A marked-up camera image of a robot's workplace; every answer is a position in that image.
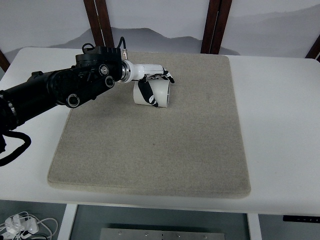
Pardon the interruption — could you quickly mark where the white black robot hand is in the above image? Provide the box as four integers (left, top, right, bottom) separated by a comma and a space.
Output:
129, 64, 175, 108

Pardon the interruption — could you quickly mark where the white ribbed ceramic cup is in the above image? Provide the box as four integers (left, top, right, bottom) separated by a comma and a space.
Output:
133, 79, 171, 108

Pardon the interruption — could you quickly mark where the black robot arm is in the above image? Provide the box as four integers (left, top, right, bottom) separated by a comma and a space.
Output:
0, 37, 175, 134

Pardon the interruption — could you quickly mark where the beige felt mat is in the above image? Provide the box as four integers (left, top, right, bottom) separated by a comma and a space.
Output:
47, 52, 251, 198

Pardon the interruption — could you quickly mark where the black desk control panel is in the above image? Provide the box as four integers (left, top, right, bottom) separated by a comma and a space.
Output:
282, 215, 320, 224

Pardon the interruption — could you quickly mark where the middle brown wooden screen frame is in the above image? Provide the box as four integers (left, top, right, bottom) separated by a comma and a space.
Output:
200, 0, 232, 55

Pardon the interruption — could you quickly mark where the brown wooden screen frame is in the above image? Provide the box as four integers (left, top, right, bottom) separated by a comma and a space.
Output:
83, 0, 115, 48
305, 35, 320, 62
200, 0, 232, 55

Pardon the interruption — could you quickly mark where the left brown wooden screen frame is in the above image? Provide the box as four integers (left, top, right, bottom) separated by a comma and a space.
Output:
83, 0, 115, 48

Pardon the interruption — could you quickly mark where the black sleeved arm cable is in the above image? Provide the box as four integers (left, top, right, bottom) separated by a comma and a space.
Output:
0, 130, 32, 167

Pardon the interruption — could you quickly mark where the far left brown frame piece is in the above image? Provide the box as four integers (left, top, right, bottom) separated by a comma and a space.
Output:
0, 50, 10, 72

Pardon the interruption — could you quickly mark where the right brown wooden screen frame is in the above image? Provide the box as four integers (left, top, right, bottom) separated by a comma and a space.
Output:
305, 35, 320, 62

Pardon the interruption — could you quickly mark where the white power adapter with cables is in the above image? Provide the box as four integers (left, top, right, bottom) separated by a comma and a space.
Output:
0, 211, 59, 240

